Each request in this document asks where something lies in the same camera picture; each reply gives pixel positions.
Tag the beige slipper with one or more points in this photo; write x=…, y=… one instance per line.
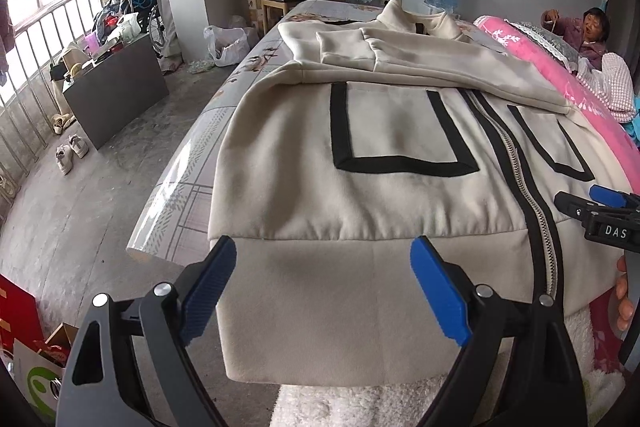
x=62, y=122

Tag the white plastic bag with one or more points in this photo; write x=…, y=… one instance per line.
x=227, y=49

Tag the white fluffy blanket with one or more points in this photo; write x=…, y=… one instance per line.
x=360, y=407

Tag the white sneaker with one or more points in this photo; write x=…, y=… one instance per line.
x=80, y=146
x=64, y=159

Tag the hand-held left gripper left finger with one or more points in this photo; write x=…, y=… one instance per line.
x=207, y=292

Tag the beige zip jacket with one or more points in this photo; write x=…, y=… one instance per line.
x=400, y=187

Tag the wheelchair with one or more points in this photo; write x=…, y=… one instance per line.
x=157, y=32

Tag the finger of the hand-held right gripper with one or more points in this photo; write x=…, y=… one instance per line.
x=607, y=197
x=575, y=206

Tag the pile of clothes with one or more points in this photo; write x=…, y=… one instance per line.
x=112, y=14

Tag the white pink checked cloth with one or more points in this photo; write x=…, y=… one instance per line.
x=617, y=82

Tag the person's right hand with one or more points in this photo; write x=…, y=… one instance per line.
x=622, y=292

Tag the purple cup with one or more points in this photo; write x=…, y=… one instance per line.
x=91, y=42

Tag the silver lace-edged pillow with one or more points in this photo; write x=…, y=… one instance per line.
x=550, y=39

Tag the white plastic jug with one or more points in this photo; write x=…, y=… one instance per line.
x=127, y=27

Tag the red box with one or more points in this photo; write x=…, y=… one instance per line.
x=20, y=317

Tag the metal window railing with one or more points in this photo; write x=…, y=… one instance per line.
x=30, y=57

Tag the pink floral blanket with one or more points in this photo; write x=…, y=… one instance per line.
x=530, y=52

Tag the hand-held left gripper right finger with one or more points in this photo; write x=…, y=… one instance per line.
x=440, y=297

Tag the brown cardboard box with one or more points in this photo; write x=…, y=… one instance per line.
x=62, y=339

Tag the dark grey cabinet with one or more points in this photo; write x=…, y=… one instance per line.
x=115, y=97

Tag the clear plastic litter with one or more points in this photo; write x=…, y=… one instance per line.
x=200, y=67

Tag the hanging dark garment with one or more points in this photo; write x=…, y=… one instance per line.
x=6, y=37

